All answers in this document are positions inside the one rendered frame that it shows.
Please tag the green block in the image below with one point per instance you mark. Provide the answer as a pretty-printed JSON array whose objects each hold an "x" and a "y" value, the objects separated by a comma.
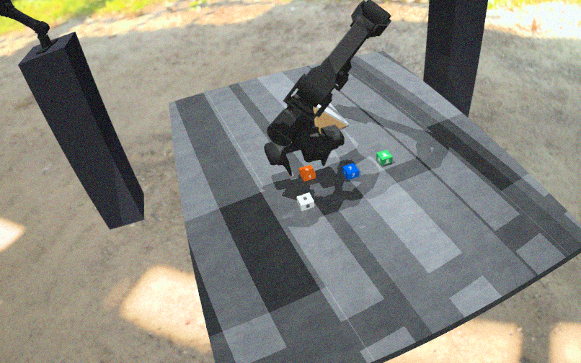
[{"x": 384, "y": 157}]

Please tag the blue block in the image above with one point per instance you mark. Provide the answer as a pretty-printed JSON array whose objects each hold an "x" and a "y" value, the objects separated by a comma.
[{"x": 350, "y": 171}]

